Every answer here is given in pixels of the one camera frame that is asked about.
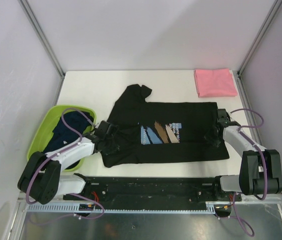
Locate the navy blue t shirt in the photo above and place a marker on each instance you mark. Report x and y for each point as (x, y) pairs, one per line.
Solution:
(62, 135)

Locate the grey slotted cable duct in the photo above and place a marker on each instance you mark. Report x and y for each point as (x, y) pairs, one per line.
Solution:
(84, 208)

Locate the green plastic bin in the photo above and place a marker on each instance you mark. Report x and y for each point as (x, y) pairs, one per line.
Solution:
(45, 131)

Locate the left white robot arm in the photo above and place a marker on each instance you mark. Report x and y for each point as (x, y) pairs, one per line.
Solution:
(42, 179)

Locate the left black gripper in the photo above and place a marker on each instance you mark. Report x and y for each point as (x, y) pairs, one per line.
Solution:
(113, 147)

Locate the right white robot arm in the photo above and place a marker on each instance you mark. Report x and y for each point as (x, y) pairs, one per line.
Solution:
(260, 171)

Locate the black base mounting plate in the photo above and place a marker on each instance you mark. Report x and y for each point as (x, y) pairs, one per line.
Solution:
(152, 191)

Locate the black printed t shirt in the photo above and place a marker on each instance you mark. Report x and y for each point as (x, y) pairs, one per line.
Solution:
(161, 132)

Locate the folded pink t shirt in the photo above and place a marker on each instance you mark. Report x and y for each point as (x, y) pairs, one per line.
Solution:
(214, 83)

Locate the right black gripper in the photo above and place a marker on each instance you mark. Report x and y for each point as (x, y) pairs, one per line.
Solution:
(209, 138)

